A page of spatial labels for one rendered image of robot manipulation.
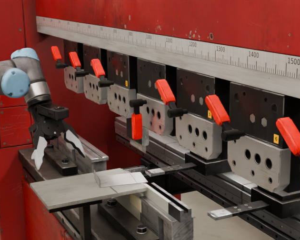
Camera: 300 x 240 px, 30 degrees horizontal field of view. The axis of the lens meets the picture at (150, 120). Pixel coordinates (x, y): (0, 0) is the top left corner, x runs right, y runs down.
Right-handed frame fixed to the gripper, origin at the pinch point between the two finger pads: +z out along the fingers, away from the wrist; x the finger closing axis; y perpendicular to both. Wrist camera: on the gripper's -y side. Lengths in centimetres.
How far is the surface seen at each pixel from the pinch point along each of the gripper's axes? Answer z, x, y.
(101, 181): 8.7, -3.4, -10.3
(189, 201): 26, -178, 175
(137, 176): 10.6, -12.9, -13.3
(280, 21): 0, 4, -88
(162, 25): -16, -5, -53
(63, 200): 10.7, 11.0, -14.4
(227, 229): 50, -164, 131
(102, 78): -16.8, -8.8, -19.2
